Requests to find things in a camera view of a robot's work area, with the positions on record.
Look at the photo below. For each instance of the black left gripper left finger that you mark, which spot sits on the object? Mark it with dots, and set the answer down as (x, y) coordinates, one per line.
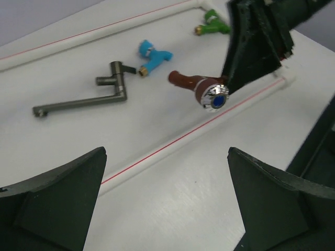
(53, 210)

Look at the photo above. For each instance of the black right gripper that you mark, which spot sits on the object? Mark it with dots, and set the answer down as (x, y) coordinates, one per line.
(259, 34)

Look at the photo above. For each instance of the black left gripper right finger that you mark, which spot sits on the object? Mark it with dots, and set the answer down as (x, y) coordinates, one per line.
(281, 211)

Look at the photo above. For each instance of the green plastic faucet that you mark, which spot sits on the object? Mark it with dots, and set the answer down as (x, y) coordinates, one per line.
(213, 24)

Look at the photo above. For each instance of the blue plastic faucet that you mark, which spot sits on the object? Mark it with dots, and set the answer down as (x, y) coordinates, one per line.
(155, 57)

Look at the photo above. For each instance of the grey metal long-spout faucet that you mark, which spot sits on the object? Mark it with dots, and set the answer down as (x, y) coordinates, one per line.
(115, 83)

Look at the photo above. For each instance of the white PVC pipe frame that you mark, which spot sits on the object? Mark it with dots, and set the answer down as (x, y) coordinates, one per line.
(156, 118)

